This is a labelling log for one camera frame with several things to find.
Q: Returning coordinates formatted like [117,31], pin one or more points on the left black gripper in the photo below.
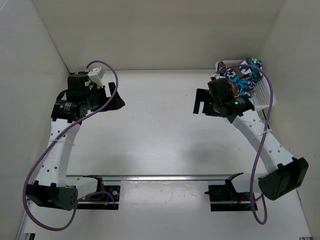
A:
[116,103]

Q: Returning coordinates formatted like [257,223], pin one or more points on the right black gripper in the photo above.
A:
[201,96]

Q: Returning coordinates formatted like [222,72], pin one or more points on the colourful patterned shorts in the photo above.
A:
[242,79]

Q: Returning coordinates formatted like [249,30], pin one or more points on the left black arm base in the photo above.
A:
[93,193]

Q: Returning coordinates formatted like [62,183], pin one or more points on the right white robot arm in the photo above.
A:
[285,173]

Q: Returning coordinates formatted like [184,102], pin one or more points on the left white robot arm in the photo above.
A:
[49,188]

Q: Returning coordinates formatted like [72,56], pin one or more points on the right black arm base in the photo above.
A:
[224,198]

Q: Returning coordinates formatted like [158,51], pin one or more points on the white perforated plastic basket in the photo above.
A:
[260,96]

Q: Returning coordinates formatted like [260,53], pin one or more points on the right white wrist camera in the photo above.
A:
[216,77]

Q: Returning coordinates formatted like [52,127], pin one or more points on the aluminium front rail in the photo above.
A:
[163,178]

